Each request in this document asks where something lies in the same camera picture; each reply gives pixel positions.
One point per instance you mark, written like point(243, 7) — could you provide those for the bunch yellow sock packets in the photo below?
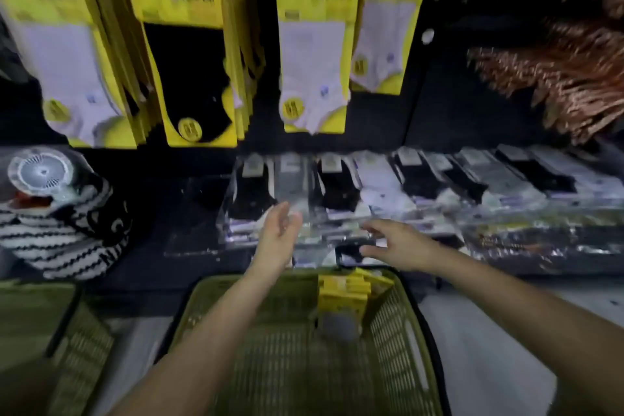
point(190, 79)
point(385, 40)
point(58, 64)
point(314, 60)

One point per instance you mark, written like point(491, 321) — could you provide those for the person's right hand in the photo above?
point(404, 247)

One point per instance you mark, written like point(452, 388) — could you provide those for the stack of yellow packets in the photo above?
point(341, 294)

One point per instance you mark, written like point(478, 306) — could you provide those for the person's right forearm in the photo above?
point(536, 318)

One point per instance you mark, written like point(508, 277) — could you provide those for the person's left hand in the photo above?
point(278, 240)

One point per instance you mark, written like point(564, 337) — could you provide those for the row of clear bagged socks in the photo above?
point(487, 181)

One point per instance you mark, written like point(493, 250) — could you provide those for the white handheld fan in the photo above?
point(41, 172)

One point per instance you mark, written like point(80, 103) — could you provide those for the green basket black rim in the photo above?
point(292, 372)

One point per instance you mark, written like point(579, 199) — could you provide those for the black white zigzag tote bag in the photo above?
point(63, 245)

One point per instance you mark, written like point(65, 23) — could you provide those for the heap of copper hangers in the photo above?
point(570, 79)

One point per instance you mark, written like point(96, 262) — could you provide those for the person's left forearm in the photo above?
point(195, 347)

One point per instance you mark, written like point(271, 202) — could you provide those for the green shopping basket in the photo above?
point(39, 323)

